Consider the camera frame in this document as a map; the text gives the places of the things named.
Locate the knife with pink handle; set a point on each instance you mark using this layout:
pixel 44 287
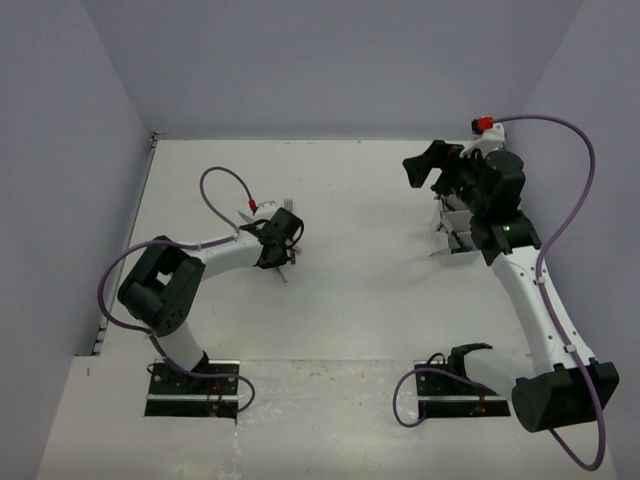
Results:
pixel 245 216

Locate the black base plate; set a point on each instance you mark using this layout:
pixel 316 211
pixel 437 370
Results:
pixel 440 396
pixel 171 394

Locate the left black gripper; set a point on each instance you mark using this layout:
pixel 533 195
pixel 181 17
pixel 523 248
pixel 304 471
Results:
pixel 282 260

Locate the white divided utensil container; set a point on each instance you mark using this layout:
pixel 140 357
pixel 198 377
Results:
pixel 451 229

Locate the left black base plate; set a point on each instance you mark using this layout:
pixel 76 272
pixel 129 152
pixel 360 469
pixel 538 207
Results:
pixel 171 394

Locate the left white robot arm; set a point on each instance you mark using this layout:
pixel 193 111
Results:
pixel 162 285

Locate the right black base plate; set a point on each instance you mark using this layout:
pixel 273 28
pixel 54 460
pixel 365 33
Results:
pixel 440 396

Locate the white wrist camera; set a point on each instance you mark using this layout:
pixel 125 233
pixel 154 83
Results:
pixel 265 210
pixel 489 136

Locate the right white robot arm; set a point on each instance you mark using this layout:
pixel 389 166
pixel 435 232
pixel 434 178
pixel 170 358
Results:
pixel 568 385

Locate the fork with dark handle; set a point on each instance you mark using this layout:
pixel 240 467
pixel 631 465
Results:
pixel 288 204

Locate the knife with dark handle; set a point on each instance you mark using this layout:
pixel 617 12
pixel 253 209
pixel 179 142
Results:
pixel 441 253

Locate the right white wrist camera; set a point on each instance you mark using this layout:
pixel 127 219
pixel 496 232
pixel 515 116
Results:
pixel 489 136

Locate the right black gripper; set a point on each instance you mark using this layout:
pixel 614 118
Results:
pixel 438 154

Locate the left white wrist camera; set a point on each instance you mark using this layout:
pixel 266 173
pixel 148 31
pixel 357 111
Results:
pixel 265 210

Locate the knife with teal handle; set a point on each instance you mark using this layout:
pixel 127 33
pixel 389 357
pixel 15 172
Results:
pixel 281 275

